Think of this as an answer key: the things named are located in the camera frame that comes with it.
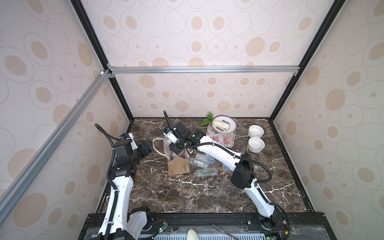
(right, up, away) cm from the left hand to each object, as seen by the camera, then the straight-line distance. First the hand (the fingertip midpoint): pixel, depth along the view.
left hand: (151, 142), depth 78 cm
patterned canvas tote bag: (+13, -13, +8) cm, 20 cm away
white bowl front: (+65, -3, +26) cm, 70 cm away
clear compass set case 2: (+25, -14, +17) cm, 33 cm away
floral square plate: (+45, 0, +29) cm, 54 cm away
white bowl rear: (+68, +6, +33) cm, 76 cm away
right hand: (+13, -1, +11) cm, 17 cm away
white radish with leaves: (+38, +12, +35) cm, 53 cm away
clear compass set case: (+30, -19, +12) cm, 37 cm away
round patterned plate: (+48, +15, +40) cm, 64 cm away
